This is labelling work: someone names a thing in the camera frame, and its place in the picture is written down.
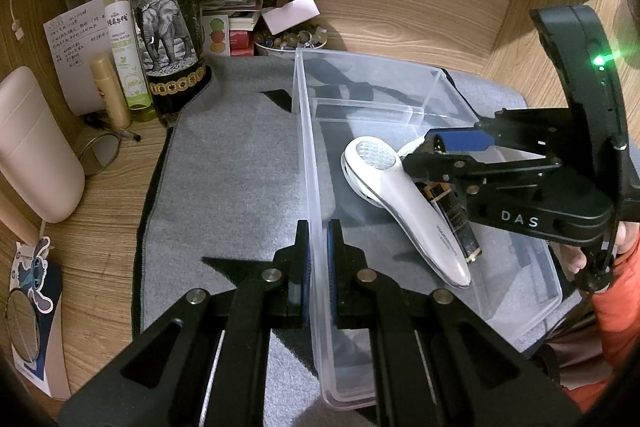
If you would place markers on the beige rounded container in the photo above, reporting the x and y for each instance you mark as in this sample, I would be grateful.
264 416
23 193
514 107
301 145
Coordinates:
35 142

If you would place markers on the round silver disc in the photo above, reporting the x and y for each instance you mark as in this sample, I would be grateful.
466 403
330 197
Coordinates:
22 322

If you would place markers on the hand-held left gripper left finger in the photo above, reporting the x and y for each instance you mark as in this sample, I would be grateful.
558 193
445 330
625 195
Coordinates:
302 272

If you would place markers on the green spray bottle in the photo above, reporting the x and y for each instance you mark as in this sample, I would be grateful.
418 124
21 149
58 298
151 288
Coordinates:
125 57

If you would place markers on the beige cream tube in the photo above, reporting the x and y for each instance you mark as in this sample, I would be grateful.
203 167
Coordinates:
110 92

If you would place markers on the white handheld massager device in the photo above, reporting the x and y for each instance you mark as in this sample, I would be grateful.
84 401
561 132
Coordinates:
425 232

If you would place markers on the clear plastic storage box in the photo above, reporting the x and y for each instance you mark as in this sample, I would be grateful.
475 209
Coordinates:
500 287

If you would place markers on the white folded card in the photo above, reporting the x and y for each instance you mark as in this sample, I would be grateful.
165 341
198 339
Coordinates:
292 14

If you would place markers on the dark brown cloth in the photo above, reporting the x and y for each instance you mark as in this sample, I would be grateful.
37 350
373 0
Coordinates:
575 347

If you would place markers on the cartoon sticker card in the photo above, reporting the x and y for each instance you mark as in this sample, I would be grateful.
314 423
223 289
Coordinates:
42 257

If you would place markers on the black bar with gold bands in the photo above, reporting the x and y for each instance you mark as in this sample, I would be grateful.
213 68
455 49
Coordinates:
457 222

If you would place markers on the grey mat with black pattern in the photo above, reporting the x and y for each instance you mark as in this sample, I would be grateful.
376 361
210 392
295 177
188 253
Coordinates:
225 187

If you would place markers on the person's right forearm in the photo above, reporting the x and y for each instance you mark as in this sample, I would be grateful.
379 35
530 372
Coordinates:
620 322

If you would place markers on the white handwritten paper sheet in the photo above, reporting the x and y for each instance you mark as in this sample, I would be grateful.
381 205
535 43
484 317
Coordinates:
65 52

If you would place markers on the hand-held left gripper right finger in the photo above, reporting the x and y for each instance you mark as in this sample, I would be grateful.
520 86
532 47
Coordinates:
332 277

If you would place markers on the white bowl of stones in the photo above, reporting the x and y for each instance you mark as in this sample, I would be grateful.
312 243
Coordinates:
290 42

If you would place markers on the card with coloured circles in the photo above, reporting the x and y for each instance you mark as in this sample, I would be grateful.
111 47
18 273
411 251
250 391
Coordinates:
217 32

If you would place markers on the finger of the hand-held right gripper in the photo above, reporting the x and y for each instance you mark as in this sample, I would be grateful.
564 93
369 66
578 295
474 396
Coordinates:
450 164
465 141

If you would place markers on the small round hand mirror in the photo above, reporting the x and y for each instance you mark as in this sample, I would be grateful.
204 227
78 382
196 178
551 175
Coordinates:
97 152

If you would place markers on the person's right hand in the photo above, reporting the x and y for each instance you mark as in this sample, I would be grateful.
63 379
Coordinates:
575 261

